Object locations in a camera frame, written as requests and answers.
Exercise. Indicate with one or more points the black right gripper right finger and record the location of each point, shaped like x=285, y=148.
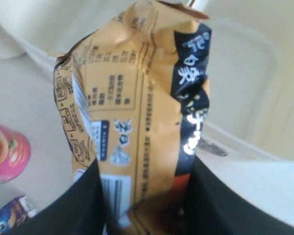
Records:
x=212, y=208

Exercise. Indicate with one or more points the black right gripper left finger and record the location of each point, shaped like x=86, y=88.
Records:
x=79, y=211

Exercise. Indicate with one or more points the purple juice carton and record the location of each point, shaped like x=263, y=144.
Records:
x=18, y=211

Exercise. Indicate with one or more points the pink Lays chips can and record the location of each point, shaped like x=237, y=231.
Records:
x=15, y=151

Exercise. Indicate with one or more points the orange instant noodle bag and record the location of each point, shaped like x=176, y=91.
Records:
x=133, y=97

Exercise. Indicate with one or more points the cream bin with circle mark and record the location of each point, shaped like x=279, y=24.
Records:
x=251, y=67

